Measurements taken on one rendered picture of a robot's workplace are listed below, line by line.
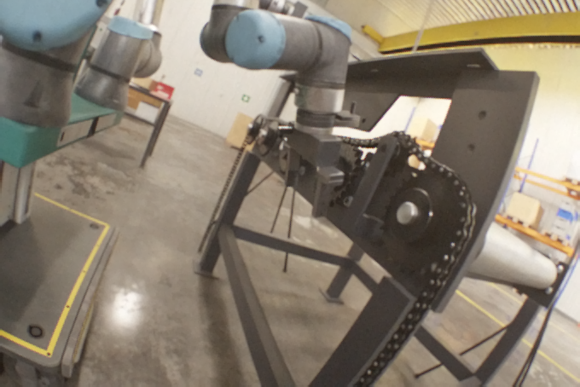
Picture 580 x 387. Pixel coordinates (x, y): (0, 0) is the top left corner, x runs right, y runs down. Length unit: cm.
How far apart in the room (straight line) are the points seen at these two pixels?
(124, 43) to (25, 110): 51
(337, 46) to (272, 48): 13
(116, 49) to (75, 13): 63
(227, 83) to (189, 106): 161
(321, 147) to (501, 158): 30
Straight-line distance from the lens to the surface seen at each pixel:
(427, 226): 42
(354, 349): 55
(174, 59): 1101
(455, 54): 58
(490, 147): 50
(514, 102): 52
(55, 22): 29
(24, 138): 46
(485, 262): 60
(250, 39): 42
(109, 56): 91
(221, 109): 1096
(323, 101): 51
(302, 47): 45
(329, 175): 49
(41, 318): 76
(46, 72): 48
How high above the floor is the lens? 88
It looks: 5 degrees down
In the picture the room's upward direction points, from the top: 25 degrees clockwise
